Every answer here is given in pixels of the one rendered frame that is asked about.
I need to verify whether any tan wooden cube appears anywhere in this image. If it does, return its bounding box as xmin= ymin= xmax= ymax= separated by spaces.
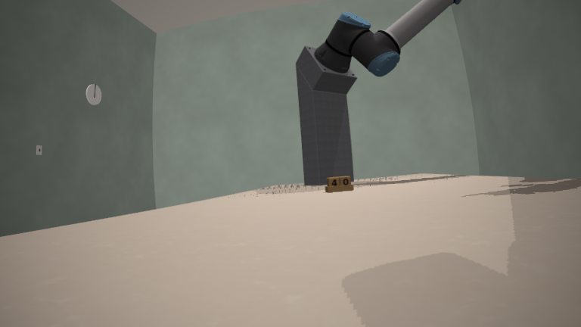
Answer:
xmin=339 ymin=176 xmax=351 ymax=185
xmin=327 ymin=177 xmax=340 ymax=187

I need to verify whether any tan rectangular tray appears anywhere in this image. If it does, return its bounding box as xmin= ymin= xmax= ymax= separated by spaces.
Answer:
xmin=325 ymin=184 xmax=354 ymax=192

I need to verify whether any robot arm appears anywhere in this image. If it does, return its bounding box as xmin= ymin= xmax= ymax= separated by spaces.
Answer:
xmin=314 ymin=0 xmax=461 ymax=76

